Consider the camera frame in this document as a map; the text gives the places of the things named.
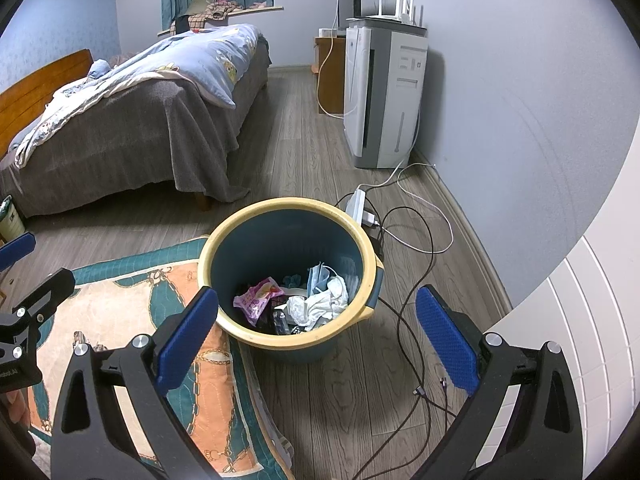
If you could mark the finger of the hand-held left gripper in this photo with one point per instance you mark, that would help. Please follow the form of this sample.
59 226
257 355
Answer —
47 292
17 250

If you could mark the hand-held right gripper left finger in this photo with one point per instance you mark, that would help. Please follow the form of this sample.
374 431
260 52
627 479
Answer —
187 335

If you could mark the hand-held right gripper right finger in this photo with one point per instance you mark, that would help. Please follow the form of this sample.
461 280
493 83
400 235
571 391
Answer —
445 340

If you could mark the pink snack wrapper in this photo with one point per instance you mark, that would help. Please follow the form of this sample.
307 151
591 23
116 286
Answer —
257 300

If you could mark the teal bin with yellow rim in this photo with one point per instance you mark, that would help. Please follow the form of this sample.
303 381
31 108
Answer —
235 255

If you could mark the textured white tissue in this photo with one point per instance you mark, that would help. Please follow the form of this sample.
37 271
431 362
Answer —
299 310

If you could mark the blue disposable glove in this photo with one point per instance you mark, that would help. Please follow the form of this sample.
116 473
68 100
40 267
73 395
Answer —
292 280

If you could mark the blue face mask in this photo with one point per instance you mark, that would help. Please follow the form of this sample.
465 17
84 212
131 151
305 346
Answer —
317 277

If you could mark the small lined waste bin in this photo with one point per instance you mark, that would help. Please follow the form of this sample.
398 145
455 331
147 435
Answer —
10 220

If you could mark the teal and orange printed mat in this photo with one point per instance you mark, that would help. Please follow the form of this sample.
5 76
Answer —
125 290

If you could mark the white charger plug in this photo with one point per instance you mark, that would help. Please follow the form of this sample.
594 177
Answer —
371 218

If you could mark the white panelled cabinet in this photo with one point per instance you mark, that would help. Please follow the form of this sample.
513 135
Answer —
590 320

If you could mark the bed with grey cover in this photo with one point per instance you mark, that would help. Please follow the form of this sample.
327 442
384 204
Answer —
125 135

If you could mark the white power strip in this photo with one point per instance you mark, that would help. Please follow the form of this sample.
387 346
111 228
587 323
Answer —
356 205

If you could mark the wooden headboard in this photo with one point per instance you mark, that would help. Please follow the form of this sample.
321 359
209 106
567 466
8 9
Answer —
40 85

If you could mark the small blue cushion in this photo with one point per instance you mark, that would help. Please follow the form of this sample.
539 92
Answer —
100 67

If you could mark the white air purifier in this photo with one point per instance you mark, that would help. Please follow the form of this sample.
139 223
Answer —
385 100

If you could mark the blue cartoon quilt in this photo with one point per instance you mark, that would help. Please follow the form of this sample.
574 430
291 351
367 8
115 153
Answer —
200 60

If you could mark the small black box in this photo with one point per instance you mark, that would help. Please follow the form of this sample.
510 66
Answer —
182 25

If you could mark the wooden media cabinet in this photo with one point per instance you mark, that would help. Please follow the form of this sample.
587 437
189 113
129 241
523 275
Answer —
332 75

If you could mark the pile of clothes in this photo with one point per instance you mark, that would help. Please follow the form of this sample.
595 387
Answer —
215 10

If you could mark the white router with antennas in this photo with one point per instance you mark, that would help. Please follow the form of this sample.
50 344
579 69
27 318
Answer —
395 16

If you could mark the small white set-top box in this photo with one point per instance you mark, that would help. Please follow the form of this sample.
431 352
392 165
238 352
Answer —
327 32

